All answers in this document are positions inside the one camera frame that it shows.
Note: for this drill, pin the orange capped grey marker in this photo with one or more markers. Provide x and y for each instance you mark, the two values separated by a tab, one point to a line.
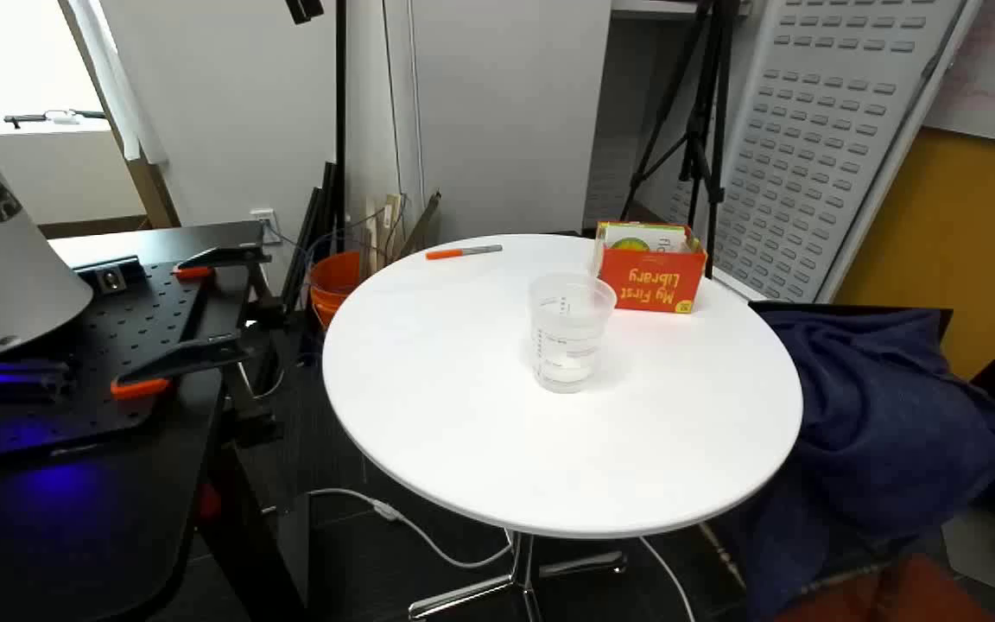
450	253

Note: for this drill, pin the clear plastic measuring container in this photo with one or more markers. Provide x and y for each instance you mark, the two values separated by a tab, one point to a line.
570	347

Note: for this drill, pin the black light stand pole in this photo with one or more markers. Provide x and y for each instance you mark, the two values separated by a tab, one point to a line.
341	115

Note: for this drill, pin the wooden sticks bundle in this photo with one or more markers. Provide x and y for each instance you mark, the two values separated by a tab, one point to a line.
388	231

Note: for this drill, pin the orange bucket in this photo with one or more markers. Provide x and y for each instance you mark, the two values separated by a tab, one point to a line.
332	283

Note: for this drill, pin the small black device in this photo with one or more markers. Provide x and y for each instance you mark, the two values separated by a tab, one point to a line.
112	278

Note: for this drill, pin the black perforated robot table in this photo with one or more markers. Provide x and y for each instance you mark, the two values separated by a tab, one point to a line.
153	313

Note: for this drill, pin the red box of colourful books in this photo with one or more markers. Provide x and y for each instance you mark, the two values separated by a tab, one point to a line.
646	286

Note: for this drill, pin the white perforated panel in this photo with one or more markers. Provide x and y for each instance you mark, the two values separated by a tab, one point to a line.
819	140

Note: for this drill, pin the dark blue cloth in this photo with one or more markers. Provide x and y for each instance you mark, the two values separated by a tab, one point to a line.
888	426

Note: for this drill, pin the white wall outlet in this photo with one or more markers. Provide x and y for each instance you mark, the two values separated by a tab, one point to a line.
264	218

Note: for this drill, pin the black camera tripod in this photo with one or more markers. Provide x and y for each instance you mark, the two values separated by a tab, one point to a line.
707	104

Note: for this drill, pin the metal table pedestal base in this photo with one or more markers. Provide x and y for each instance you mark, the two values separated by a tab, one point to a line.
526	574

